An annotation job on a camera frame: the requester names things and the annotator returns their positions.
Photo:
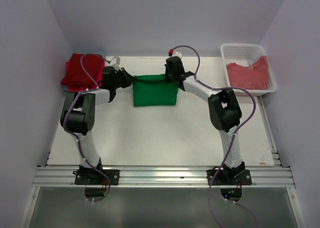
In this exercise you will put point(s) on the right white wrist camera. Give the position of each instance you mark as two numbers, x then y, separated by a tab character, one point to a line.
173	53

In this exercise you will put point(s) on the dark red folded shirt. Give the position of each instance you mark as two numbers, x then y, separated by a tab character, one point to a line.
80	70

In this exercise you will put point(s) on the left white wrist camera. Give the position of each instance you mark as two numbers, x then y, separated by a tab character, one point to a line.
115	62

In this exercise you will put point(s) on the pink folded shirt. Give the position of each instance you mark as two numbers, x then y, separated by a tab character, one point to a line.
100	75

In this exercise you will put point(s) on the aluminium mounting rail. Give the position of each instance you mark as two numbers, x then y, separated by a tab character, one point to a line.
147	176

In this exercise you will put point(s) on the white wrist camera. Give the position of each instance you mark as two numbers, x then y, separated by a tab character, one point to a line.
115	62
173	53

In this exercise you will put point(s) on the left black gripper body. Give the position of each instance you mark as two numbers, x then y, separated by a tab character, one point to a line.
117	83

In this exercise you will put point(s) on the salmon t shirt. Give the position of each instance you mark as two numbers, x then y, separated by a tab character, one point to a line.
253	77

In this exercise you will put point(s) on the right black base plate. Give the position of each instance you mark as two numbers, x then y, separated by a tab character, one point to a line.
224	179

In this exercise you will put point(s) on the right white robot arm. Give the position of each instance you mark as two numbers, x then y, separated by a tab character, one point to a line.
224	114

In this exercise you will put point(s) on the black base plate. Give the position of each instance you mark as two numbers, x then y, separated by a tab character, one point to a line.
91	177
224	179

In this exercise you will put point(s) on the light blue folded shirt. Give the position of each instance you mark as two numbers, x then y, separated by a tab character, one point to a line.
65	88

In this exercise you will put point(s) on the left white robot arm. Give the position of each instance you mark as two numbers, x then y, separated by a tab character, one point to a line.
79	109

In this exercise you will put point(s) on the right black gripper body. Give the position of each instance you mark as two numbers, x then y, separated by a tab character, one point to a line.
169	75

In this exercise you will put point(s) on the green t shirt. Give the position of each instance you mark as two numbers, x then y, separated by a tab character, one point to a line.
153	90

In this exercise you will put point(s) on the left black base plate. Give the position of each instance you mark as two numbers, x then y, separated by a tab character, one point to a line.
91	177

